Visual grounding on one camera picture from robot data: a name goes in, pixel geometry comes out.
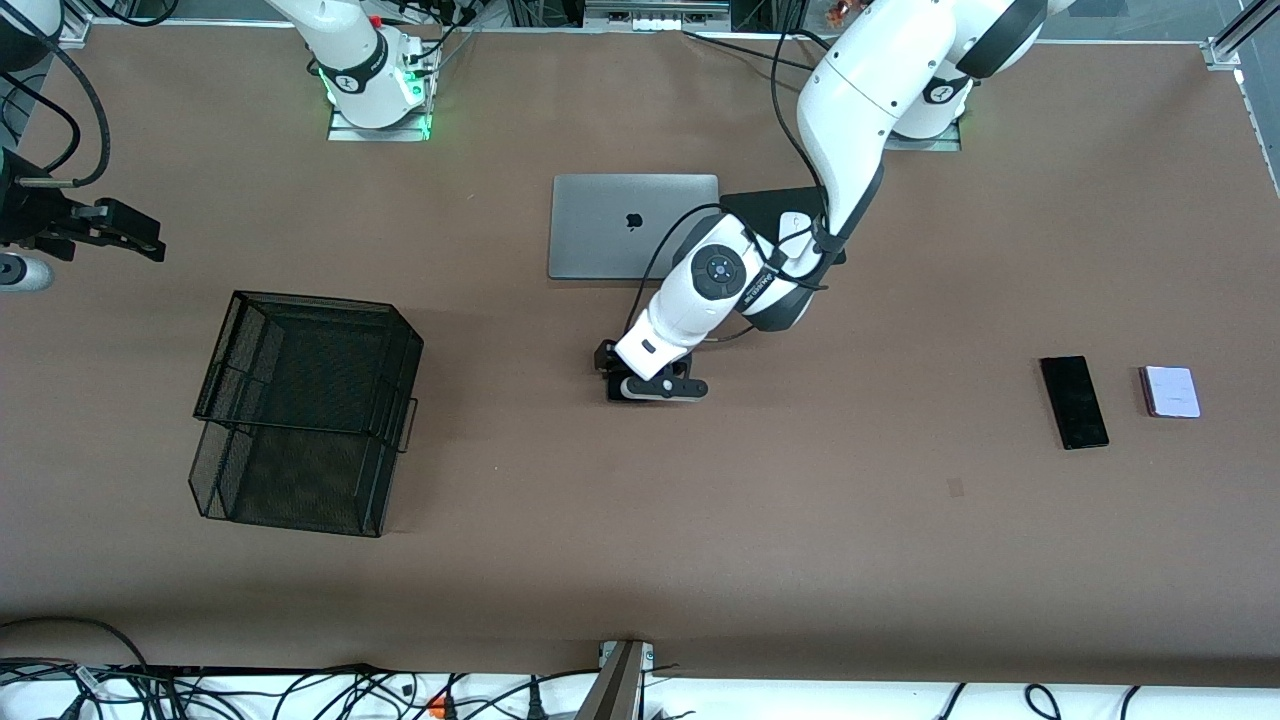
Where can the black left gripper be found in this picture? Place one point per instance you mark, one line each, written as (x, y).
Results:
(606, 358)

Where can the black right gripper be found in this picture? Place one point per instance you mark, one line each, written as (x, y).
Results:
(32, 212)

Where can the black slab smartphone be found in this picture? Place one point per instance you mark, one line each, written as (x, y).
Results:
(1075, 402)

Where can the lilac flip phone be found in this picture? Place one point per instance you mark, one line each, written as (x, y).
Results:
(1172, 392)

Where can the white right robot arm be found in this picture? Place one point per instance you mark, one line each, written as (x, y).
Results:
(355, 60)

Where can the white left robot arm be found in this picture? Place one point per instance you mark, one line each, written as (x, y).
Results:
(860, 90)

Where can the grey closed laptop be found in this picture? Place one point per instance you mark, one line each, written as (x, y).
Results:
(600, 240)

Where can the black mouse pad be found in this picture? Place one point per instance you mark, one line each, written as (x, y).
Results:
(760, 205)

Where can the black mesh two-tier tray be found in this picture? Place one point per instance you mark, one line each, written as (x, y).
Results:
(300, 370)

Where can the white computer mouse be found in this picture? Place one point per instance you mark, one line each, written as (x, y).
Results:
(793, 222)

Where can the grey power strip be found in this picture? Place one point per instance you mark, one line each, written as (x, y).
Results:
(655, 22)

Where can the aluminium frame corner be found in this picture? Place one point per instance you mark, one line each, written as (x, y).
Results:
(1222, 55)
(72, 35)

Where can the aluminium arm base plate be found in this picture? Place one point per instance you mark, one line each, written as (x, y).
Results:
(945, 145)
(345, 133)

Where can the grey metal camera bracket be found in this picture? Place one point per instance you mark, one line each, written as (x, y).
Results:
(615, 690)

